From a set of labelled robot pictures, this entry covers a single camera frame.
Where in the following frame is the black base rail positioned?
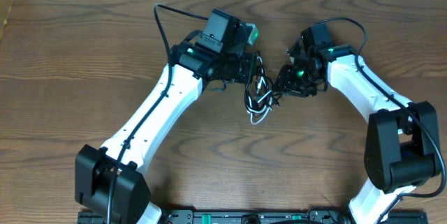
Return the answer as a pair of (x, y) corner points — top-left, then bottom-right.
(76, 208), (429, 224)

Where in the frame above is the white cable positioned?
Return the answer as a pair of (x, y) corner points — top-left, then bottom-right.
(246, 77), (275, 126)

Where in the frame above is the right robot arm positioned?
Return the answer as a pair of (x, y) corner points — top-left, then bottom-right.
(274, 21), (446, 223)

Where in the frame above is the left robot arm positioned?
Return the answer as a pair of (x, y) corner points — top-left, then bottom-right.
(75, 9), (258, 223)

